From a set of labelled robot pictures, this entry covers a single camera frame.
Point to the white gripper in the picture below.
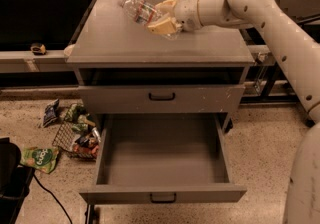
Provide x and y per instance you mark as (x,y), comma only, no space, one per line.
(187,11)

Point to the grey drawer cabinet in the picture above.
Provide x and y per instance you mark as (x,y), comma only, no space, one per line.
(114,51)

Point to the green snack packet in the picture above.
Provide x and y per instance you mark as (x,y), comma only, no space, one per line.
(74,111)

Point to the closed grey upper drawer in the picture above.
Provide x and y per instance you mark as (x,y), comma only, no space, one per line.
(161,99)

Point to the green snack bag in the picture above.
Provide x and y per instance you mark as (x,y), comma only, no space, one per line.
(42,159)

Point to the dark blue snack bag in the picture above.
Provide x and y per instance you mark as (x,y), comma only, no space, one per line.
(50,113)

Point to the open grey middle drawer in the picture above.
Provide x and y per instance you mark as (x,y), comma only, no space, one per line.
(162,159)

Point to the black tray stand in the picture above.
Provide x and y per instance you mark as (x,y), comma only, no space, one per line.
(300,1)

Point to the black wire basket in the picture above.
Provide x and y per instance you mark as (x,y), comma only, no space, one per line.
(75,140)

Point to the clear plastic water bottle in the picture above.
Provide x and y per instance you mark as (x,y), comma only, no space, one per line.
(143,13)

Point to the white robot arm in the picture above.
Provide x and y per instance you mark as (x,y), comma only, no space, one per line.
(303,197)

